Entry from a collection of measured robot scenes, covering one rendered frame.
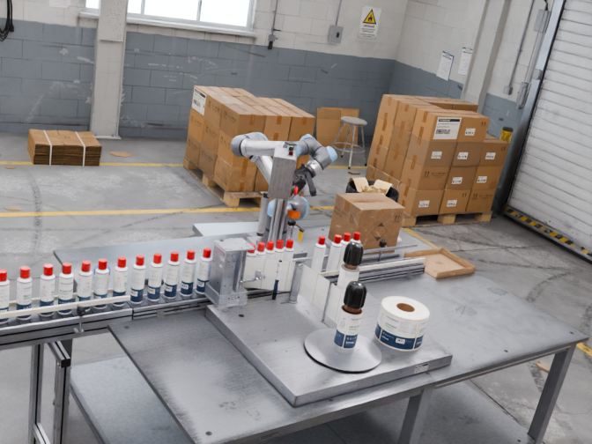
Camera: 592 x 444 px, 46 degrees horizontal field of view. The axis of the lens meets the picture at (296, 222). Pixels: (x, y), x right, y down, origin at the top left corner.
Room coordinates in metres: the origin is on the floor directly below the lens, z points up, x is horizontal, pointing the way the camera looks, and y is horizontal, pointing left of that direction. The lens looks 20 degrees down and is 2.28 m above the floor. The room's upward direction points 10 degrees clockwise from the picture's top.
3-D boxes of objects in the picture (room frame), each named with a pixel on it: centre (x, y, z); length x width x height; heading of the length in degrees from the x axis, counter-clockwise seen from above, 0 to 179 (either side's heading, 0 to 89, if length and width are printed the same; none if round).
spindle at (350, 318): (2.43, -0.27, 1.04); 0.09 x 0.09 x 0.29
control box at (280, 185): (3.01, 0.10, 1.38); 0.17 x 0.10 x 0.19; 3
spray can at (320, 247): (3.08, -0.14, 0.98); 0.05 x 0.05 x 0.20
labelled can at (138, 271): (2.52, 0.58, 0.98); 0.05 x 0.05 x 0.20
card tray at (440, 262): (3.62, -0.82, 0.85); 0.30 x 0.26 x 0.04; 128
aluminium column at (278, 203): (3.10, 0.09, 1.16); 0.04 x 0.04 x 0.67; 38
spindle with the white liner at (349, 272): (2.83, -0.27, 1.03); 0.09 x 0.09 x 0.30
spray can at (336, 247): (3.13, -0.21, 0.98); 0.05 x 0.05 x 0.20
